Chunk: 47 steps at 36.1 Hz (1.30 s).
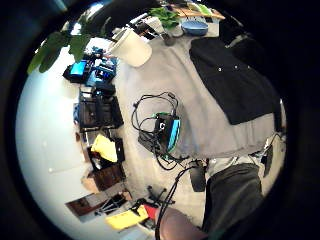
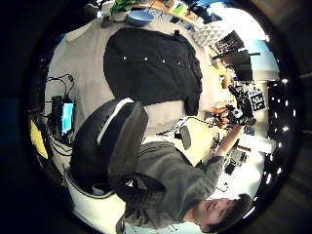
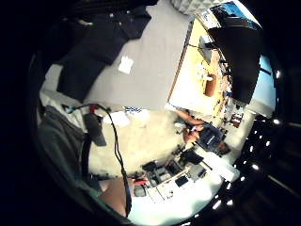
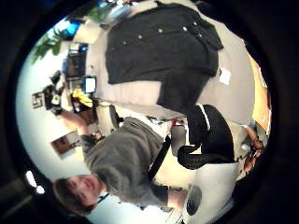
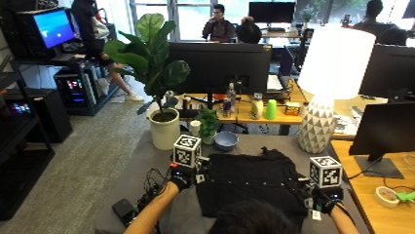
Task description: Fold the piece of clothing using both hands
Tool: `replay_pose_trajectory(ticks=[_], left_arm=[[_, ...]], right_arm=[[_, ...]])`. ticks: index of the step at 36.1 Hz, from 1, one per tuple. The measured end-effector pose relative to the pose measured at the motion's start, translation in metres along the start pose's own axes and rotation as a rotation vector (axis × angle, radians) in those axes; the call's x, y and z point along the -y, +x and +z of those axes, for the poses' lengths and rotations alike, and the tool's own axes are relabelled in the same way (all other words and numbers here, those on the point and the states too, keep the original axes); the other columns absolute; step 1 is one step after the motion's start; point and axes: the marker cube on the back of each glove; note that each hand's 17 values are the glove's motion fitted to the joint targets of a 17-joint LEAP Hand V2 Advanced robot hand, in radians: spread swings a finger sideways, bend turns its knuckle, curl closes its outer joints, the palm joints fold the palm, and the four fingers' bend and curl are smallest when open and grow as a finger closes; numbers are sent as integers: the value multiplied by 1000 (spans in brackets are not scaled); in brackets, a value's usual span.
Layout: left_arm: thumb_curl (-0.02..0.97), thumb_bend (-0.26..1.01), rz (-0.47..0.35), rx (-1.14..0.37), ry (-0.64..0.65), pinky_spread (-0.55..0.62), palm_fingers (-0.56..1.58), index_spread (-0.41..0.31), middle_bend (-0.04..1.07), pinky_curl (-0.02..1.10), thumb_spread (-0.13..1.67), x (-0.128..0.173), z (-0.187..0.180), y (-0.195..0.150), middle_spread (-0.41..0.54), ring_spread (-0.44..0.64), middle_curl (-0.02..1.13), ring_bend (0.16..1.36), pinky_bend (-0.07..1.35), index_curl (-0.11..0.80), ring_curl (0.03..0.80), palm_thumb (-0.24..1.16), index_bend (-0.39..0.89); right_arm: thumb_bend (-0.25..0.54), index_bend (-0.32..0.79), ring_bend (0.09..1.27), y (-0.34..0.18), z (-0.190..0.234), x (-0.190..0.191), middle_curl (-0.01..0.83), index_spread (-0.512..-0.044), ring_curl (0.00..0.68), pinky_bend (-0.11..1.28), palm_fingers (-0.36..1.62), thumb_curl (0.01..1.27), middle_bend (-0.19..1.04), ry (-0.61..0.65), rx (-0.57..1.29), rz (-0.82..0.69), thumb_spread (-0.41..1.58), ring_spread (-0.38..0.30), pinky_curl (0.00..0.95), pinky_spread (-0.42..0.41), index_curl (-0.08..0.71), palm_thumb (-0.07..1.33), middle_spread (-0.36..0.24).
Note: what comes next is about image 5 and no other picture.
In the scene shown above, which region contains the large-leaf plant in white pot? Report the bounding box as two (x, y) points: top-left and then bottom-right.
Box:
(102, 13), (191, 151)

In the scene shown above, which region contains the wooden desk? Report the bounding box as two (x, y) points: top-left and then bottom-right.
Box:
(171, 79), (389, 137)
(330, 139), (415, 234)

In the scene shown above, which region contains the black monitor with square base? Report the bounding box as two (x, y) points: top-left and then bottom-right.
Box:
(347, 101), (415, 180)

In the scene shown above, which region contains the black shelf rack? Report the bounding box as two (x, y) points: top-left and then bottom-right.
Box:
(0, 60), (56, 222)

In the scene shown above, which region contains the green plastic cup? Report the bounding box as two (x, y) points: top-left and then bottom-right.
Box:
(263, 98), (279, 121)

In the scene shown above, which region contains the white lamp with faceted base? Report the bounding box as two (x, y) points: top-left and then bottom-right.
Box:
(295, 26), (378, 155)

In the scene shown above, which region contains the small green plant in pot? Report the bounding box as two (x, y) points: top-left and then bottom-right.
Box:
(193, 108), (222, 146)

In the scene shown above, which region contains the computer tower with coloured lights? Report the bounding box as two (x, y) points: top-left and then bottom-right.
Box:
(53, 65), (100, 115)

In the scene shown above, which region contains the bundle of black cables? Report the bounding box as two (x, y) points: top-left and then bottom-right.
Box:
(135, 167), (175, 213)

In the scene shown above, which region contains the black monitor cable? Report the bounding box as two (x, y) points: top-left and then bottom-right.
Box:
(346, 157), (415, 193)

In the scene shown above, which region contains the white marker cube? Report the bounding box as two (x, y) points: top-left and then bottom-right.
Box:
(171, 134), (203, 169)
(307, 155), (343, 189)

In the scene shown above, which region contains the white bottle with label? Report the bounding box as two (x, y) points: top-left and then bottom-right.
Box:
(248, 92), (264, 121)

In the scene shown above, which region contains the black background monitor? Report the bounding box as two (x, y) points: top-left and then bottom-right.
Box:
(247, 1), (296, 24)

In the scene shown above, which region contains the black garment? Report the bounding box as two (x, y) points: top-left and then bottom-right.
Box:
(194, 146), (314, 219)

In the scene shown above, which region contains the clear bottle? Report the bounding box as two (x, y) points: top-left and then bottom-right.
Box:
(226, 82), (238, 113)

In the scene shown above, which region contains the person's left hand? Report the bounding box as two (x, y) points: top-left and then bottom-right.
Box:
(167, 162), (210, 193)

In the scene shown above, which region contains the small white cup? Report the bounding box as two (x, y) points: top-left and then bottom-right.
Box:
(189, 119), (203, 137)

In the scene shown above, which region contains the blue bowl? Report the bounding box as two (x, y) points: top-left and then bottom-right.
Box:
(213, 131), (239, 153)

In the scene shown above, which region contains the green plastic object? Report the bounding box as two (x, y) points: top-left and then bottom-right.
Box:
(393, 190), (415, 205)

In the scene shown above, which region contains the monitor with blue screen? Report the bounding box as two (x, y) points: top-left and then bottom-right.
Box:
(16, 7), (78, 60)

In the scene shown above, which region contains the person's right hand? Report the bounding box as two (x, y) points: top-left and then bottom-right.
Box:
(302, 182), (346, 216)

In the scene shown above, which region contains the yellow box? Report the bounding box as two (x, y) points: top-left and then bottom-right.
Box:
(284, 101), (302, 117)

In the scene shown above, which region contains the black power box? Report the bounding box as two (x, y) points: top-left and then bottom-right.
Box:
(110, 198), (137, 226)

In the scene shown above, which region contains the white tape roll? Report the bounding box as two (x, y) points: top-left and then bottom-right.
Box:
(374, 185), (401, 209)

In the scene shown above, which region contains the dark can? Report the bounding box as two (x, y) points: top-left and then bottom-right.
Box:
(221, 97), (234, 119)

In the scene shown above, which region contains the black monitor with stand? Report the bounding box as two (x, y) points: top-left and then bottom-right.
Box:
(165, 42), (274, 111)

